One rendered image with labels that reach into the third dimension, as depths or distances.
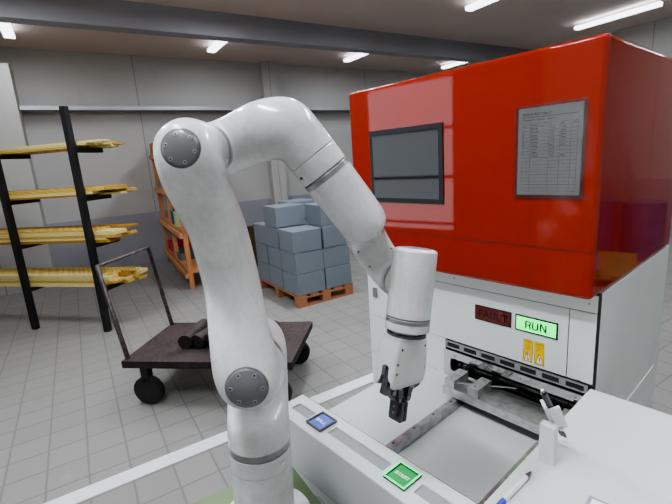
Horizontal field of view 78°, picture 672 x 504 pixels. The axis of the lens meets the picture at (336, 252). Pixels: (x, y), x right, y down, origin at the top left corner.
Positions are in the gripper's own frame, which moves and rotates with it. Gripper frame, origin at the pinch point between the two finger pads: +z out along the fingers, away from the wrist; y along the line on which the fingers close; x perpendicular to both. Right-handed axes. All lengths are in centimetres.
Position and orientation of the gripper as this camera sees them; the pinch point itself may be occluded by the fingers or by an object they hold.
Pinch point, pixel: (398, 409)
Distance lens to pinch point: 87.5
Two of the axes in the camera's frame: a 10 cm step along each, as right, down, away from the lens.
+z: -0.9, 9.9, 0.8
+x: 6.6, 1.2, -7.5
